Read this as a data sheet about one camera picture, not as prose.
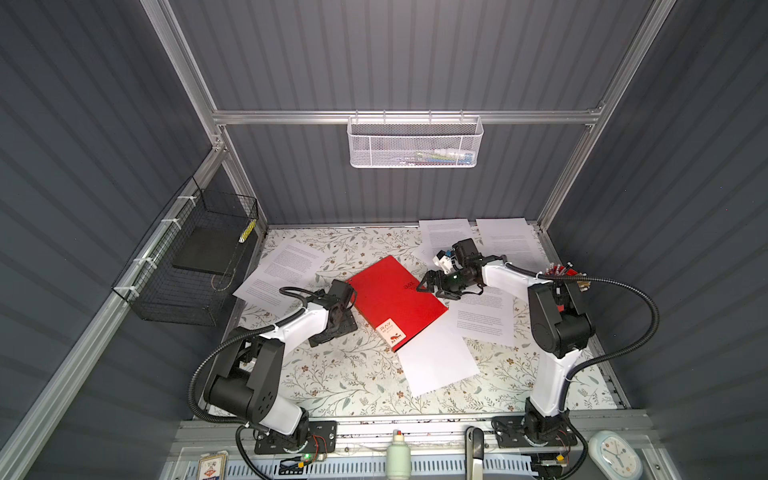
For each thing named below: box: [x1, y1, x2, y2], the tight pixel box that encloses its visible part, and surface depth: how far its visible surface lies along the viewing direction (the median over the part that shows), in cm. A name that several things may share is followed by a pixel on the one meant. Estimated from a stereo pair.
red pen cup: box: [544, 263, 578, 276], surface depth 90 cm
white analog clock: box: [588, 430, 643, 480], surface depth 70 cm
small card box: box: [197, 450, 229, 480], surface depth 71 cm
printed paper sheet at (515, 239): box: [475, 218, 553, 274], surface depth 118 cm
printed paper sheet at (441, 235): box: [412, 219, 479, 262], surface depth 122 cm
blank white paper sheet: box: [396, 310, 481, 398], surface depth 89 cm
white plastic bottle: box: [386, 428, 412, 480], surface depth 66 cm
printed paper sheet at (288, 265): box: [232, 239, 330, 317], surface depth 110 cm
